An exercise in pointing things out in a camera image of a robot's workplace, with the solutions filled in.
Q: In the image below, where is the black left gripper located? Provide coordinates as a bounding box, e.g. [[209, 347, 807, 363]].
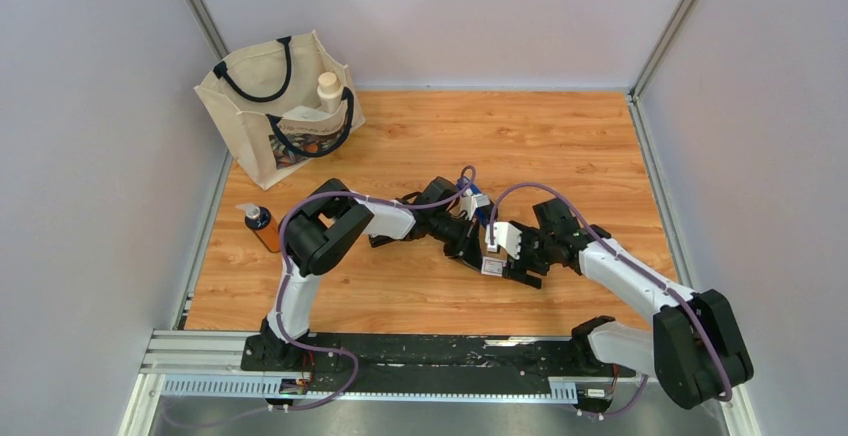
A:
[[429, 212, 487, 275]]

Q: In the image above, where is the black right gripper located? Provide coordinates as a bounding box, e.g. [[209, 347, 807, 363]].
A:
[[501, 223, 554, 289]]

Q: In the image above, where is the red white staple box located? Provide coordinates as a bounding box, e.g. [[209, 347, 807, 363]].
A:
[[480, 257, 506, 278]]

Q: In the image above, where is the black stapler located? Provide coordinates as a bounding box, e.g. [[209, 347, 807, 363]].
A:
[[362, 191, 429, 248]]

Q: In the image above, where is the blue tape dispenser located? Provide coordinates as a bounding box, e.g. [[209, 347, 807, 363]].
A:
[[457, 179, 474, 197]]

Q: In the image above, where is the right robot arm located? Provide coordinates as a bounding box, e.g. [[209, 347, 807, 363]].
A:
[[484, 198, 754, 409]]

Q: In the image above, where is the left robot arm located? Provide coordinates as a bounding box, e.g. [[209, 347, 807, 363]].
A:
[[241, 177, 491, 371]]

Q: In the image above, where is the beige bottle in bag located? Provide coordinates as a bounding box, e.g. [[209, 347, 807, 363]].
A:
[[316, 71, 345, 114]]

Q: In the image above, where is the white paper in bag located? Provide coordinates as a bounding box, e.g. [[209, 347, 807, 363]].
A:
[[282, 105, 332, 123]]

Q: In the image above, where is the orange pump bottle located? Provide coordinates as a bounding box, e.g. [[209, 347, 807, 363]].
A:
[[236, 203, 280, 253]]

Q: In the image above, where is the cream canvas tote bag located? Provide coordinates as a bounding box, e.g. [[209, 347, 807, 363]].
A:
[[194, 32, 366, 190]]

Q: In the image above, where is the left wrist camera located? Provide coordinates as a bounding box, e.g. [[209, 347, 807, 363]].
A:
[[459, 189, 492, 224]]

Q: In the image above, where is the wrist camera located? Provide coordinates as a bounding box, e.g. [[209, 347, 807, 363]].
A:
[[459, 189, 492, 224], [484, 222, 522, 259]]

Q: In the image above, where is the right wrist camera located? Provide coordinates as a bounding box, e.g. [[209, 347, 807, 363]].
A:
[[484, 222, 522, 259]]

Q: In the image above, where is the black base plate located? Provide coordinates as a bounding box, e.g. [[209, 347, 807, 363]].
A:
[[240, 333, 636, 396]]

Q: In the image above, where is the aluminium rail frame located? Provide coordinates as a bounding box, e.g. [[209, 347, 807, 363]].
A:
[[121, 330, 758, 435]]

